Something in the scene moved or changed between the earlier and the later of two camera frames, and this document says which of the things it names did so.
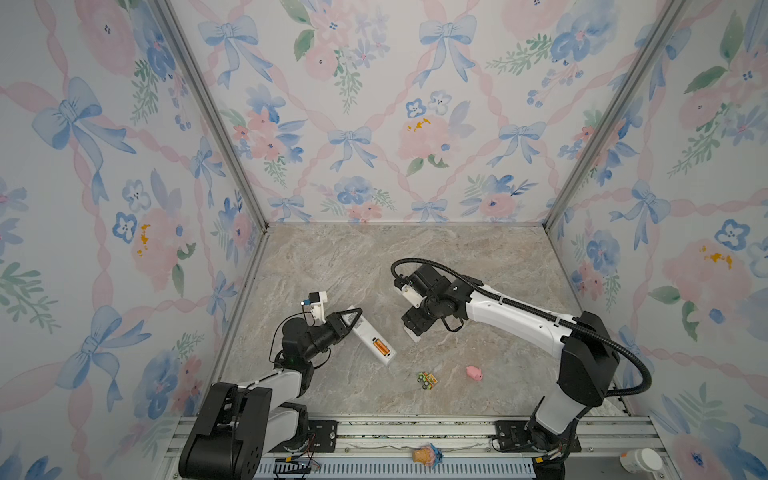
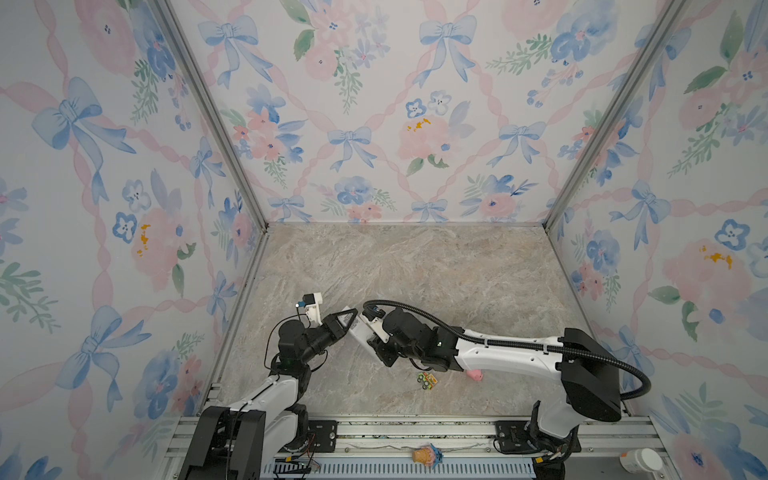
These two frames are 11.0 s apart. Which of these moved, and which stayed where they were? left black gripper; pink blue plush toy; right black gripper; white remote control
Moved: right black gripper
Stayed: white remote control; left black gripper; pink blue plush toy
